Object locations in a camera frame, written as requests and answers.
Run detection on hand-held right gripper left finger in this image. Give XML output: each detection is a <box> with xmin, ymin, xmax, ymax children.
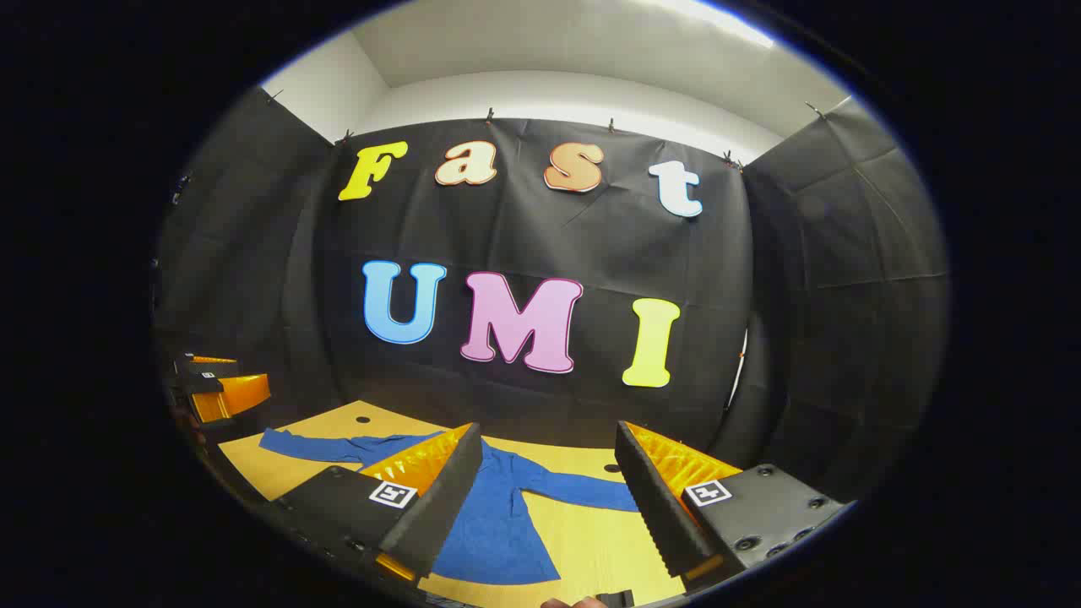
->
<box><xmin>272</xmin><ymin>422</ymin><xmax>484</xmax><ymax>584</ymax></box>

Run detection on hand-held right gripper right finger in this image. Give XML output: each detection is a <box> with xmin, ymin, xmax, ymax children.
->
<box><xmin>614</xmin><ymin>420</ymin><xmax>848</xmax><ymax>592</ymax></box>

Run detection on blue button jacket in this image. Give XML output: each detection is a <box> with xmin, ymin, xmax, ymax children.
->
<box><xmin>258</xmin><ymin>426</ymin><xmax>640</xmax><ymax>586</ymax></box>

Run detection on black backdrop cloth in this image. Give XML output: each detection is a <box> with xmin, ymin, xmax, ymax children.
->
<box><xmin>152</xmin><ymin>84</ymin><xmax>951</xmax><ymax>508</ymax></box>

